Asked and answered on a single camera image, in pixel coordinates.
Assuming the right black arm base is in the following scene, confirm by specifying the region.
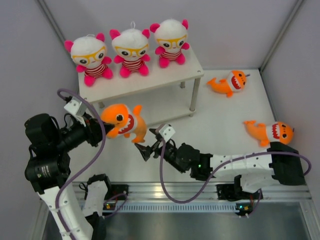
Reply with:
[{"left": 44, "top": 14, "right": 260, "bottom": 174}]
[{"left": 216, "top": 175, "right": 263, "bottom": 202}]

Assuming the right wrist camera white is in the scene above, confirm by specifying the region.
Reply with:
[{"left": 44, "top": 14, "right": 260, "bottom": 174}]
[{"left": 156, "top": 124, "right": 176, "bottom": 142}]

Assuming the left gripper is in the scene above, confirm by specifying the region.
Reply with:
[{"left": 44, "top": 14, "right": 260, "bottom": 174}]
[{"left": 52, "top": 112, "right": 114, "bottom": 152}]

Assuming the aluminium front rail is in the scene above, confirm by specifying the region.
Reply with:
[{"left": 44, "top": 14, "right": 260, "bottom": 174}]
[{"left": 72, "top": 181, "right": 312, "bottom": 201}]

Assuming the orange shark plush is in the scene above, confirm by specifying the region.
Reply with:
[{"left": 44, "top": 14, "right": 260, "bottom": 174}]
[
  {"left": 100, "top": 103, "right": 147, "bottom": 143},
  {"left": 243, "top": 120, "right": 295, "bottom": 147},
  {"left": 206, "top": 70, "right": 251, "bottom": 98}
]

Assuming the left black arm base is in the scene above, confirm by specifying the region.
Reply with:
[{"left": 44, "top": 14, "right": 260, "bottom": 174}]
[{"left": 108, "top": 184, "right": 129, "bottom": 201}]

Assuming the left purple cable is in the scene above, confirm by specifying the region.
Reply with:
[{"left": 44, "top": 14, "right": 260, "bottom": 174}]
[{"left": 54, "top": 88, "right": 129, "bottom": 240}]

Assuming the slotted cable duct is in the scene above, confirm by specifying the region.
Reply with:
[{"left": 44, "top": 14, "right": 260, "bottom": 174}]
[{"left": 118, "top": 202, "right": 240, "bottom": 213}]

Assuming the white two-tier shelf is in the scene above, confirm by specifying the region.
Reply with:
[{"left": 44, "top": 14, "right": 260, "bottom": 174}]
[{"left": 78, "top": 48, "right": 204, "bottom": 123}]

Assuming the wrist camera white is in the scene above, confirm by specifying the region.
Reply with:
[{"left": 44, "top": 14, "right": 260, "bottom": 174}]
[
  {"left": 156, "top": 124, "right": 176, "bottom": 142},
  {"left": 64, "top": 97, "right": 86, "bottom": 117}
]

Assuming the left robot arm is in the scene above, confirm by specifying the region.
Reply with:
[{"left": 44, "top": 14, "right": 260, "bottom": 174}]
[{"left": 24, "top": 113, "right": 113, "bottom": 240}]

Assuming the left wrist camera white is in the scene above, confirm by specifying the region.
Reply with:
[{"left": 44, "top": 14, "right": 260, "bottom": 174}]
[{"left": 64, "top": 97, "right": 86, "bottom": 117}]

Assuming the pink white plush with glasses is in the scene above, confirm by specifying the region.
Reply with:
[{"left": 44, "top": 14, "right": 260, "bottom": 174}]
[{"left": 149, "top": 19, "right": 190, "bottom": 68}]

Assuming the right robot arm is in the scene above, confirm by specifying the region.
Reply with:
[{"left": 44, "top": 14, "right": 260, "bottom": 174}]
[{"left": 135, "top": 126, "right": 306, "bottom": 199}]

